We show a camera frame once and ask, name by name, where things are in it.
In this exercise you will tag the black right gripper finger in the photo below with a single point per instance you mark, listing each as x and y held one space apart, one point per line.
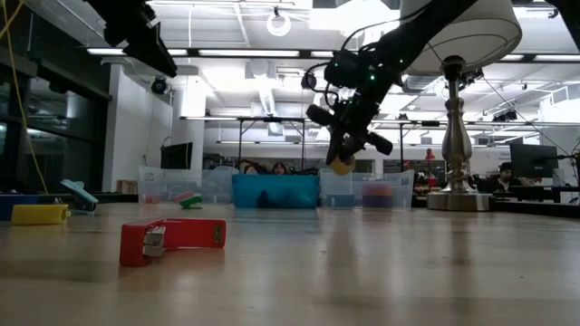
335 147
357 146

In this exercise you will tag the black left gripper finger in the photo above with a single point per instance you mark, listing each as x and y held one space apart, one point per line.
156 52

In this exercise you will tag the yellow tape roll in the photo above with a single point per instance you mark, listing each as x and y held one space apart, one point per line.
342 168

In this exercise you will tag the teal staple remover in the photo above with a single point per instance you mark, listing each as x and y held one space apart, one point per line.
79 190

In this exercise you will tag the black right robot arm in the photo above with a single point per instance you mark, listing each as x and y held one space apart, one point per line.
408 36

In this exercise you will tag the green mini stapler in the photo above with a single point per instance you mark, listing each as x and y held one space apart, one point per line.
192 204

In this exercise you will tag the yellow mini stapler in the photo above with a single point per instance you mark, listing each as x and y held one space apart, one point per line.
38 215

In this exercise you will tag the clear plastic bin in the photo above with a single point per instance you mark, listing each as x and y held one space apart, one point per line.
353 183
213 185

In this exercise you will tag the person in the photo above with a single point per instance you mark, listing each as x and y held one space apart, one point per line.
505 179
281 168
247 167

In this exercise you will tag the teal plastic bin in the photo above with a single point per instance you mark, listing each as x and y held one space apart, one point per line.
281 192

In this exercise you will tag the silver table lamp white shade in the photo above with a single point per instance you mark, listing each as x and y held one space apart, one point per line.
455 136

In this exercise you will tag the black monitor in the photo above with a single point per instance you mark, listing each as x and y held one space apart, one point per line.
176 155
532 160

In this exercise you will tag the brown cardboard boxes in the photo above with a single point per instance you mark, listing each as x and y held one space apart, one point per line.
127 186

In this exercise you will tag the black desk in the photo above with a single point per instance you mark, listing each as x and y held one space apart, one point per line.
544 194

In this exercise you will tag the black ceiling dome camera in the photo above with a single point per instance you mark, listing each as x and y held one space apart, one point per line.
158 85
308 81

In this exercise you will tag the black metal gantry frame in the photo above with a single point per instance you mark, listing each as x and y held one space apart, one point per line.
272 119

